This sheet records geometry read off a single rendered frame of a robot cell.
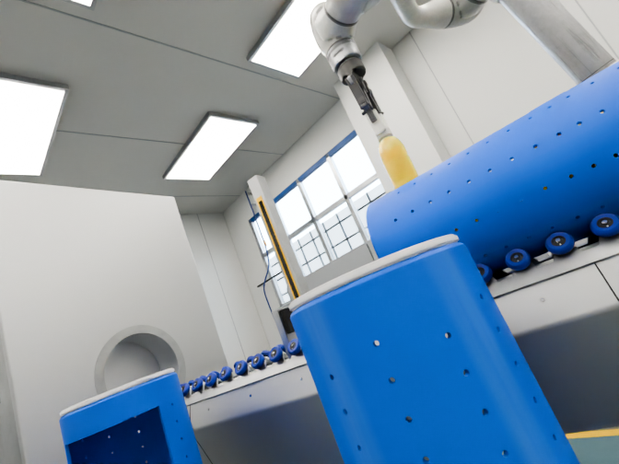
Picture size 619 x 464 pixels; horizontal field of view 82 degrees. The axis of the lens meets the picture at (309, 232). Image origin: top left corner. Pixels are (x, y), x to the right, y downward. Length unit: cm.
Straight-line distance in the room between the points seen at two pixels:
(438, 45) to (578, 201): 355
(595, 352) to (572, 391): 9
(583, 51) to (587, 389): 93
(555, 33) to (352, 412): 122
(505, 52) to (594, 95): 315
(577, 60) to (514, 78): 251
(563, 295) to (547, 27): 87
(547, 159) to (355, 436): 57
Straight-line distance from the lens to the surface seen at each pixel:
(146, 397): 104
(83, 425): 107
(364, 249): 290
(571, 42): 140
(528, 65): 389
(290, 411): 108
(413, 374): 44
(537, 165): 79
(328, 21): 113
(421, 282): 44
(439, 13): 146
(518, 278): 81
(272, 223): 156
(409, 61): 434
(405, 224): 82
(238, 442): 129
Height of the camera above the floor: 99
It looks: 14 degrees up
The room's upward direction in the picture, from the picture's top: 22 degrees counter-clockwise
